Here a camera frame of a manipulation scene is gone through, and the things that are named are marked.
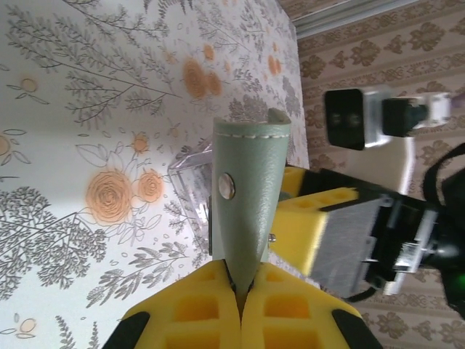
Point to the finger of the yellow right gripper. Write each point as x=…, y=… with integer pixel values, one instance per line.
x=292, y=180
x=301, y=232

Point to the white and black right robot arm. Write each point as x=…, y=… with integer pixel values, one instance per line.
x=454, y=203

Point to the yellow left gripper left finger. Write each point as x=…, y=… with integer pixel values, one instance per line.
x=189, y=312

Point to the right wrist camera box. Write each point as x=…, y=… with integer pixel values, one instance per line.
x=345, y=118

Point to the aluminium upright frame post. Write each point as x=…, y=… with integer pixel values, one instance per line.
x=345, y=14

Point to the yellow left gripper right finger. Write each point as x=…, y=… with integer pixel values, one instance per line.
x=290, y=316

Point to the floral table cover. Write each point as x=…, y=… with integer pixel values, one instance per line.
x=72, y=145

